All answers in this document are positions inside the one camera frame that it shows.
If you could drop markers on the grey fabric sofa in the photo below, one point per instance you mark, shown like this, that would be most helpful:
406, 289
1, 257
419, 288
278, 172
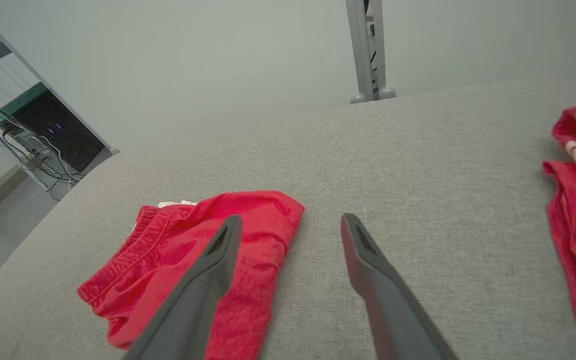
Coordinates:
418, 175

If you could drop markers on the black computer case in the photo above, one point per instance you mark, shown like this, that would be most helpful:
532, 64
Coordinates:
63, 135

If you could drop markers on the grey metal partition post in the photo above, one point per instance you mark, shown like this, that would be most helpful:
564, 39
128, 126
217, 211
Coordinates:
363, 45

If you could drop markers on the teal-edged desk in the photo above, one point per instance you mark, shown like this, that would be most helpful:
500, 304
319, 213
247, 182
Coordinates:
18, 102

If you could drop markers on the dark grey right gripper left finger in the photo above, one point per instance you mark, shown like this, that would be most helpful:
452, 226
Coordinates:
193, 310

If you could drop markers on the red shorts with white stripe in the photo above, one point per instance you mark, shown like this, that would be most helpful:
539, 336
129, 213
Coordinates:
168, 240

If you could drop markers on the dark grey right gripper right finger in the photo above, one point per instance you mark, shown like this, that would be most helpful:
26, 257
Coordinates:
393, 310

